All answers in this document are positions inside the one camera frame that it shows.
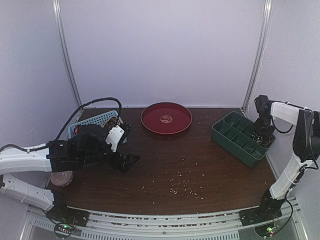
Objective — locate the round red tray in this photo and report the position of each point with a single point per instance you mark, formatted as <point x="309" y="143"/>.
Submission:
<point x="166" y="118"/>

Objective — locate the left aluminium corner post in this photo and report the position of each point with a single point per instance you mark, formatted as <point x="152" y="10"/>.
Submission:
<point x="66" y="57"/>

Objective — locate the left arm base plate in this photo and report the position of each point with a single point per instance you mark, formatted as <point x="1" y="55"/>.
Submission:
<point x="66" y="219"/>

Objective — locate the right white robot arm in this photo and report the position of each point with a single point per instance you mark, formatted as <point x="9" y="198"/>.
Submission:
<point x="306" y="140"/>

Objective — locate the pile of ties in basket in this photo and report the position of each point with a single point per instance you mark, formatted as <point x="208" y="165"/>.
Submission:
<point x="108" y="124"/>

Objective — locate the aluminium corner post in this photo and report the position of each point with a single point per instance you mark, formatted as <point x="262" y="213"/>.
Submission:
<point x="257" y="64"/>
<point x="66" y="57"/>

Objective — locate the dark green divided organizer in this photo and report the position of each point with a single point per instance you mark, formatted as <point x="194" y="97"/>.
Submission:
<point x="233" y="133"/>

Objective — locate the black white floral tie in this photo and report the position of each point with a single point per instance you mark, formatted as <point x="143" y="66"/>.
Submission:
<point x="257" y="138"/>

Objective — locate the light blue plastic basket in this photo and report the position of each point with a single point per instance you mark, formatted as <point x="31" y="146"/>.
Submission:
<point x="96" y="120"/>

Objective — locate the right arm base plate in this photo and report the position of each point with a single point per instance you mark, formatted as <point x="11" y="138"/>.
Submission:
<point x="268" y="209"/>

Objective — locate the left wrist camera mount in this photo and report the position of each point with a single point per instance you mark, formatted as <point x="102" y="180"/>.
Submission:
<point x="117" y="134"/>

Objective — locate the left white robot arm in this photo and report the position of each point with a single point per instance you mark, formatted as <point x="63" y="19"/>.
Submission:
<point x="54" y="156"/>

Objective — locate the small patterned pink bowl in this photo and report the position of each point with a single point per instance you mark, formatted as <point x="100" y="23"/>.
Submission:
<point x="61" y="179"/>

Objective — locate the right aluminium corner post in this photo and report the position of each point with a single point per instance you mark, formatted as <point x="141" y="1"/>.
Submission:
<point x="257" y="64"/>

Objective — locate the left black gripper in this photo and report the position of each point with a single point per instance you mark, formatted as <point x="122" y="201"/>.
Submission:
<point x="127" y="162"/>

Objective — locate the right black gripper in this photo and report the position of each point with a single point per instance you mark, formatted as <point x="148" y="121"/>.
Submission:
<point x="261" y="129"/>

